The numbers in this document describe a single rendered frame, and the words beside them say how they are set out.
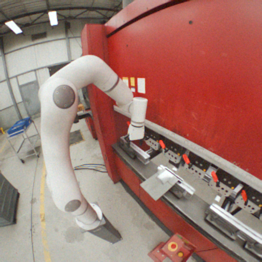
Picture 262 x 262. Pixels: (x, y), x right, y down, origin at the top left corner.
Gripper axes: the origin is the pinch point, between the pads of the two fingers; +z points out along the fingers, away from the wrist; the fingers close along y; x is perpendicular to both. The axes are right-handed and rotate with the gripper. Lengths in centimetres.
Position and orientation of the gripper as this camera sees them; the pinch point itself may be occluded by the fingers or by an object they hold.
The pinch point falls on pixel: (134, 144)
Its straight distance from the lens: 76.1
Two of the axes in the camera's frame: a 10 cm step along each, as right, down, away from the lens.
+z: -0.8, 8.8, 4.7
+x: 3.9, 4.6, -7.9
